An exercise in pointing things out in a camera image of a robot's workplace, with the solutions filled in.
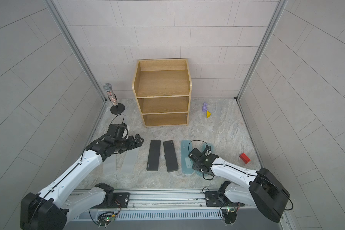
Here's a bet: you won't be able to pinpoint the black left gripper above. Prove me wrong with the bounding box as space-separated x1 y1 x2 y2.
114 133 146 152

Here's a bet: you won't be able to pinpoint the teal pencil case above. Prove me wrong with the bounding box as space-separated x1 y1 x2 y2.
195 142 214 177
181 140 194 175

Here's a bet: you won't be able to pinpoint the black pencil case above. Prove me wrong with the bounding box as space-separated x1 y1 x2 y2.
146 140 161 172
163 140 178 173

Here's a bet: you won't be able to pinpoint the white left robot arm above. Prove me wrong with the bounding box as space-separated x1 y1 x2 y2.
20 123 144 230

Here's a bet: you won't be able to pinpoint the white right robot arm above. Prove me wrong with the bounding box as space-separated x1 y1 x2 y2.
188 146 291 223

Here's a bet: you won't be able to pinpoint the wooden three-tier shelf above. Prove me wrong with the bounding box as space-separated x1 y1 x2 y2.
132 58 192 127

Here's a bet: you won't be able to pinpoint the toy microphone on stand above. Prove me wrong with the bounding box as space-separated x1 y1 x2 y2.
103 83 125 115

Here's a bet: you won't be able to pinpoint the red block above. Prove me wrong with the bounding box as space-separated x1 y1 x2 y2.
239 153 251 164

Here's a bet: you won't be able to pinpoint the purple bunny figurine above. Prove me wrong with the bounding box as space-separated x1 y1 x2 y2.
202 102 208 112

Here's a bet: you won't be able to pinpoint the right circuit board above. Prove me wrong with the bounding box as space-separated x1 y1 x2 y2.
218 206 237 225

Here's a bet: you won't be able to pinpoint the circuit board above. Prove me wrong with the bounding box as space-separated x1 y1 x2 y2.
218 206 237 225
97 211 116 228

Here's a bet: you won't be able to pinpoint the left circuit board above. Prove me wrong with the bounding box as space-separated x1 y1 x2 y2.
97 211 116 228

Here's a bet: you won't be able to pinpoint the metal corner profile left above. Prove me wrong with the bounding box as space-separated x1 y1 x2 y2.
43 0 106 103

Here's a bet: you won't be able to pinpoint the metal corner profile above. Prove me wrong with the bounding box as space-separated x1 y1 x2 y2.
236 0 287 102
43 0 106 103

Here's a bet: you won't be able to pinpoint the metal corner profile right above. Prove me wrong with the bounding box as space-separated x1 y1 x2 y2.
236 0 287 102

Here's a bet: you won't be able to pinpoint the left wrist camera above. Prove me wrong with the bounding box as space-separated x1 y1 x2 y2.
106 123 128 140

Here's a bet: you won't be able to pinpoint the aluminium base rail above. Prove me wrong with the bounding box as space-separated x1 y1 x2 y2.
73 188 258 222

